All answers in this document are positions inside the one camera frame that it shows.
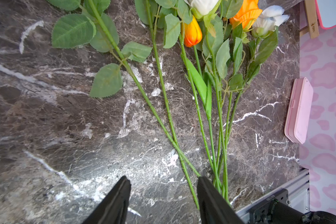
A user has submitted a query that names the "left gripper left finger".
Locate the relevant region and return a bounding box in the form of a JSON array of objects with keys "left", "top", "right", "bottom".
[{"left": 83, "top": 176, "right": 131, "bottom": 224}]

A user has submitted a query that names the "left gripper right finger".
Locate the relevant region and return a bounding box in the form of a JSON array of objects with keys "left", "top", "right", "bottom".
[{"left": 197, "top": 176, "right": 243, "bottom": 224}]

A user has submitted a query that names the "pink pencil case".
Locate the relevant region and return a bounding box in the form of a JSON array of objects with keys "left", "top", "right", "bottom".
[{"left": 284, "top": 77, "right": 314, "bottom": 144}]

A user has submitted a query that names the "large orange rose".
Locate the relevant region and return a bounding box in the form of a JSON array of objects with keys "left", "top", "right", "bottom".
[{"left": 49, "top": 1, "right": 200, "bottom": 177}]

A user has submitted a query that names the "white rose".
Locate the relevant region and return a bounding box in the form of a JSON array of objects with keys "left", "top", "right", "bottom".
[
  {"left": 223, "top": 5, "right": 290, "bottom": 157},
  {"left": 184, "top": 0, "right": 230, "bottom": 202}
]

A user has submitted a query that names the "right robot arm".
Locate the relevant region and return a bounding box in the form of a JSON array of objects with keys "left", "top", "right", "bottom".
[{"left": 269, "top": 200, "right": 336, "bottom": 224}]

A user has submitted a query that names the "orange tulip bud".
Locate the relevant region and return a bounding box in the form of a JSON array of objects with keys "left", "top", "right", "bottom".
[{"left": 180, "top": 17, "right": 222, "bottom": 193}]

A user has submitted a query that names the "pale blue rose left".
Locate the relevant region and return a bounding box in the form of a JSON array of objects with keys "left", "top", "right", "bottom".
[{"left": 134, "top": 1, "right": 200, "bottom": 209}]

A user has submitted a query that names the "wooden easel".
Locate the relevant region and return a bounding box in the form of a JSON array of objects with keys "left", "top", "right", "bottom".
[{"left": 300, "top": 0, "right": 320, "bottom": 39}]

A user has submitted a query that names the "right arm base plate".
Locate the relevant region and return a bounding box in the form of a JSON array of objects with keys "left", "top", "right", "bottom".
[{"left": 249, "top": 189, "right": 288, "bottom": 224}]

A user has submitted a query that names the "whiteboard with pink frame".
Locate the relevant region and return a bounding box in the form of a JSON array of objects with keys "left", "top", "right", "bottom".
[{"left": 315, "top": 0, "right": 336, "bottom": 29}]

